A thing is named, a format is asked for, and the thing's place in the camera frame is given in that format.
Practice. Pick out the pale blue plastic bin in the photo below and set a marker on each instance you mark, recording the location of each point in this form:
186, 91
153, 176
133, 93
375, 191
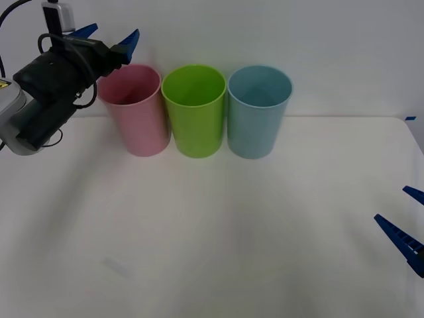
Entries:
253, 132

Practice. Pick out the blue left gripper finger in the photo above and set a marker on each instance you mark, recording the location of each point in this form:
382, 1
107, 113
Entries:
84, 30
127, 48

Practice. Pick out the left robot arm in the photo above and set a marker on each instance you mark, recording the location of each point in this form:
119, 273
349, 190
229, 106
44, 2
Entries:
43, 99

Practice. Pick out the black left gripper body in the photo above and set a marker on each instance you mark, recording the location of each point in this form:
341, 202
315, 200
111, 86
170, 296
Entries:
96, 56

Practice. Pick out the green plastic bin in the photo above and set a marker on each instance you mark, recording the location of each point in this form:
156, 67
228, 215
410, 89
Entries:
197, 132

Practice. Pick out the pink plastic bin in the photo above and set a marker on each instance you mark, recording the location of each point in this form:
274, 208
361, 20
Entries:
139, 126

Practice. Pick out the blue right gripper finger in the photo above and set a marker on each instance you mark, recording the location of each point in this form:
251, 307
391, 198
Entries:
415, 194
407, 246

